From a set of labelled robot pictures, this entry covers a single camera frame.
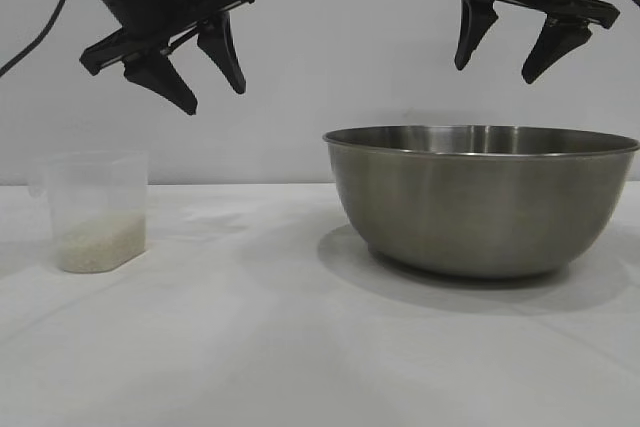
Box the stainless steel mixing bowl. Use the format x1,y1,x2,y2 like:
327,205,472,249
322,124,640,280

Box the clear plastic measuring cup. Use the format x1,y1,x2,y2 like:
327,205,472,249
29,149,150,275

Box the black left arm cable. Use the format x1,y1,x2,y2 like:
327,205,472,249
0,0,81,76

